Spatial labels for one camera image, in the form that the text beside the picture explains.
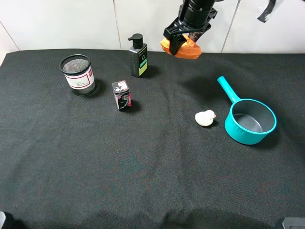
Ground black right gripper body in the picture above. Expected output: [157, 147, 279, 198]
[177, 0, 217, 30]

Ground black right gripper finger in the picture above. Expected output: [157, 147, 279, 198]
[184, 21, 211, 43]
[163, 17, 190, 56]

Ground orange toy piece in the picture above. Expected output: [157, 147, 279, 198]
[160, 34, 202, 60]

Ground grey object bottom right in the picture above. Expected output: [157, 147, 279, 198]
[282, 217, 305, 229]

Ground dark pump soap bottle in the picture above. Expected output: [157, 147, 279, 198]
[128, 33, 148, 77]

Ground black pink gum box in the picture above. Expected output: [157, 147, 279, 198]
[112, 80, 132, 111]

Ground white rubber duck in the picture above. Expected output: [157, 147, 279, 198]
[195, 110, 216, 126]

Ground black mesh pen cup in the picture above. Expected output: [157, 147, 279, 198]
[60, 54, 97, 96]

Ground black tablecloth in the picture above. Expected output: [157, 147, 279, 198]
[0, 50, 305, 229]

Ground black ribbon cable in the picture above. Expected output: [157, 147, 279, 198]
[256, 0, 278, 24]

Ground teal saucepan with handle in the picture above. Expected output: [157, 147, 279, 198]
[217, 76, 277, 145]

